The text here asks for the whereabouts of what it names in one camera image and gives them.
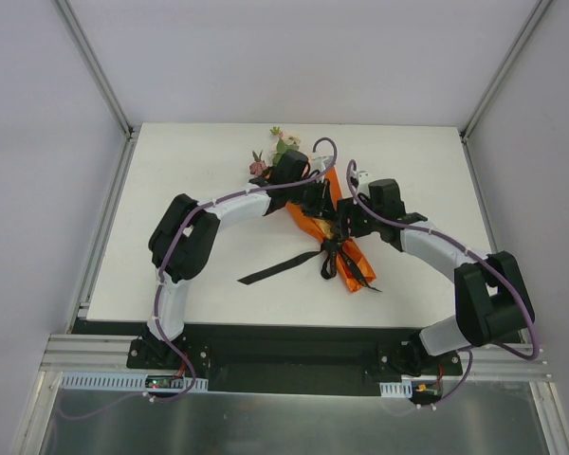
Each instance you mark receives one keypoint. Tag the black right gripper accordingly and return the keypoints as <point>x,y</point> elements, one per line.
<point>347,218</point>

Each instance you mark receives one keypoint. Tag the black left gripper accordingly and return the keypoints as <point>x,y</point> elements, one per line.
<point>323,203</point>

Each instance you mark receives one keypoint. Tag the black ribbon with gold text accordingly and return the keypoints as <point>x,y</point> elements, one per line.
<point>340,258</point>

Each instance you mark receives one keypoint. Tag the orange wrapping paper sheet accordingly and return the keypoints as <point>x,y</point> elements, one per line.
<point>317,228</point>

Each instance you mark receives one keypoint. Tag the mauve fake rose stem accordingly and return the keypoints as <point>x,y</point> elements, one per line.
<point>258,166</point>

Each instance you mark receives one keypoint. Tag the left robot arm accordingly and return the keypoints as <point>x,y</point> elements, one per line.
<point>183,239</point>

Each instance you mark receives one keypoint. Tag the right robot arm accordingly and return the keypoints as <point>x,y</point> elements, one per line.
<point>491,302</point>

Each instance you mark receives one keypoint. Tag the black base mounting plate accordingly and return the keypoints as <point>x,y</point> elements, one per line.
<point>347,361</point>

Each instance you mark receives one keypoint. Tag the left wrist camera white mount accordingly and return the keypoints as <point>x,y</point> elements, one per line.
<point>321,163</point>

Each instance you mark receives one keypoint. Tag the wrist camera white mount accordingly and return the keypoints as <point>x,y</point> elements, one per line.
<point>321,163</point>
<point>362,176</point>

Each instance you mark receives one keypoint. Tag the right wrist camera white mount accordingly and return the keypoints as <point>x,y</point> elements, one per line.
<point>362,176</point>

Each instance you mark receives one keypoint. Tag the right aluminium frame post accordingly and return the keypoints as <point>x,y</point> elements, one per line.
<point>513,54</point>

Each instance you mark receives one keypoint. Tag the aluminium frame post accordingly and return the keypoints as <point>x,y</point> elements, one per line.
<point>90,59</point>
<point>513,54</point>

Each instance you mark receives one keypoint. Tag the right white slotted cable duct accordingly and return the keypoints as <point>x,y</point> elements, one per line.
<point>406,388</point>

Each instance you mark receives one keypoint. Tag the white slotted cable duct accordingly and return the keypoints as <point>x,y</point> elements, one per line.
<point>406,388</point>
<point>131,382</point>

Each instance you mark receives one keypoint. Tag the left aluminium frame post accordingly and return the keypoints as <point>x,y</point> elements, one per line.
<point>90,59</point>

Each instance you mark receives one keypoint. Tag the left white slotted cable duct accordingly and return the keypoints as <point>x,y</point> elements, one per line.
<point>131,382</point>

